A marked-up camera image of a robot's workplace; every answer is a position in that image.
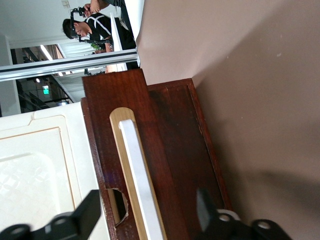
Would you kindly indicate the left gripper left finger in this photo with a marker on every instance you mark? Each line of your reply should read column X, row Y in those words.
column 65, row 225

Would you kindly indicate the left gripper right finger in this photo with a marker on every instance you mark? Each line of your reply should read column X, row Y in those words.
column 225, row 230

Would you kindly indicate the dark wood drawer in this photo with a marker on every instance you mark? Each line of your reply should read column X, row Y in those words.
column 175, row 150

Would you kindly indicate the green exit sign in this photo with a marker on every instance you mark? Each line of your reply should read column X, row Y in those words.
column 45, row 90

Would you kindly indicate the ceiling light strip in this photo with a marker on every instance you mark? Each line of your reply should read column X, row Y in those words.
column 46, row 52

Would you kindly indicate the person in black shirt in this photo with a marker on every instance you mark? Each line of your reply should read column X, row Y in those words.
column 100, row 25

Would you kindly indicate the aluminium frame profile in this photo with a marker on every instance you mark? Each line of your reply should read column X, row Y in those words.
column 62, row 65

